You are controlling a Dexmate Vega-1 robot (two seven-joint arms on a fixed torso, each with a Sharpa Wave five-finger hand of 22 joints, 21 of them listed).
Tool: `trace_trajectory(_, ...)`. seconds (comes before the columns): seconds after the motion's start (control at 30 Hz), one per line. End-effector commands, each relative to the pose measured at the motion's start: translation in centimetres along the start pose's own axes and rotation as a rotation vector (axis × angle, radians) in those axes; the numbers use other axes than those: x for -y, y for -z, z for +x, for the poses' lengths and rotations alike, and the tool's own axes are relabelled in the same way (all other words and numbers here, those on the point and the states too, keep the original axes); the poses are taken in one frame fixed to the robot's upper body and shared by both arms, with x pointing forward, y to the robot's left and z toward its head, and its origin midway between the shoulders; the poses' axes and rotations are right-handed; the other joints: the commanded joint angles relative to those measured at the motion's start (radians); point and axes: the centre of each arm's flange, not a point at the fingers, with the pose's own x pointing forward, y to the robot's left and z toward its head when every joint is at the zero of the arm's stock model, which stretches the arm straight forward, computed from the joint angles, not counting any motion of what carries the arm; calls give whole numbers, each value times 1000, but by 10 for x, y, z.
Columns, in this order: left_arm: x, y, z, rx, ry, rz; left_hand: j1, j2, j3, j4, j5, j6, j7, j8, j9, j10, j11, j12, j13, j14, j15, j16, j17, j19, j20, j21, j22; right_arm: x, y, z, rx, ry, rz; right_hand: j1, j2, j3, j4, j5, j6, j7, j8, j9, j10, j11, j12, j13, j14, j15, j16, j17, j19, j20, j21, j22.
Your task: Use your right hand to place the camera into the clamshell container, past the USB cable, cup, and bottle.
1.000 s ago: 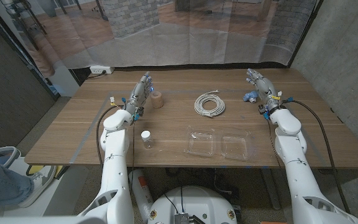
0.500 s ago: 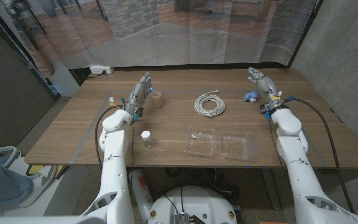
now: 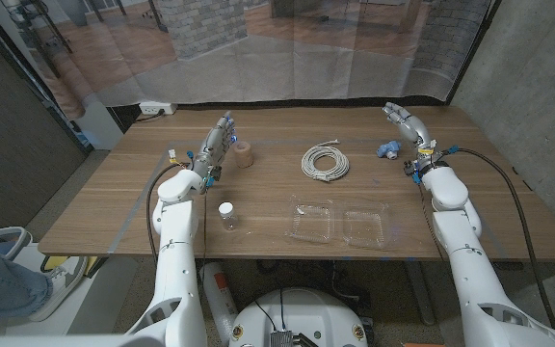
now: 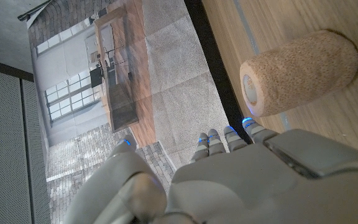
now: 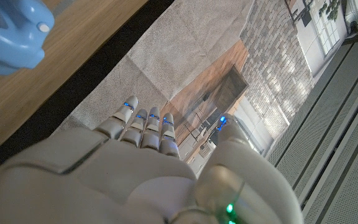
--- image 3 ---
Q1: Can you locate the black backdrop stand pole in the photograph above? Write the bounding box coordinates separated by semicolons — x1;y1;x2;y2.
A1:
0;0;94;156
444;0;503;105

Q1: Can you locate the small brown cup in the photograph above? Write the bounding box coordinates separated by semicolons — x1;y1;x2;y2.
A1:
232;140;254;170

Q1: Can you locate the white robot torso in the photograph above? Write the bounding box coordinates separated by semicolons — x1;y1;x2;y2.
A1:
227;287;369;347

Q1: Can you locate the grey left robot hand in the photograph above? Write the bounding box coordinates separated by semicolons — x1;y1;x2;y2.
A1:
190;111;237;194

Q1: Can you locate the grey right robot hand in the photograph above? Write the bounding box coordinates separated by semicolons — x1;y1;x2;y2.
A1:
382;101;440;168

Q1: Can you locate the black power cord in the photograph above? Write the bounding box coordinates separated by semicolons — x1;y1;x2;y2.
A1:
135;109;166;122

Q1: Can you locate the small blue toy camera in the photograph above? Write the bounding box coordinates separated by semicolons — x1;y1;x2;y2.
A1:
376;140;402;161

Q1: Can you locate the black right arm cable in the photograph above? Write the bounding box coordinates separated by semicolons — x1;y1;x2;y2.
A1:
443;147;555;332

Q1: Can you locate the clear bottle with white cap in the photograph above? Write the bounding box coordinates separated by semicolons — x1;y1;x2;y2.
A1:
217;200;240;231

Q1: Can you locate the coiled white USB cable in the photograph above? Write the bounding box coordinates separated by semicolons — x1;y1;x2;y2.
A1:
300;138;351;183

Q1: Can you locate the white power strip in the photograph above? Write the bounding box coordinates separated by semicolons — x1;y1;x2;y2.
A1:
138;100;179;116

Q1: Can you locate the white cylinder with orange label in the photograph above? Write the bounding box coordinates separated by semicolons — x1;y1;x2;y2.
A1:
200;261;239;344

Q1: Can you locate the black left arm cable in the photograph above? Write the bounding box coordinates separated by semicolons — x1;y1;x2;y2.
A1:
145;162;190;264

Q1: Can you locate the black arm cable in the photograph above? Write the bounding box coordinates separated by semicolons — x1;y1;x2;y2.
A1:
443;147;555;332
145;162;190;264

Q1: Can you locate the printed room backdrop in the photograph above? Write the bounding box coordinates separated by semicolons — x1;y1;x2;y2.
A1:
0;0;495;121

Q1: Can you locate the white sneaker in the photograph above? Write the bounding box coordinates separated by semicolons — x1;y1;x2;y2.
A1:
29;254;89;323

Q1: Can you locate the white floor platform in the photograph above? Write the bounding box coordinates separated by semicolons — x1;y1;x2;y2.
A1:
5;243;139;337

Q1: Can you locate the clear plastic clamshell container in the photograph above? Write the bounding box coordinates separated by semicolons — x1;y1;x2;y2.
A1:
284;195;400;251

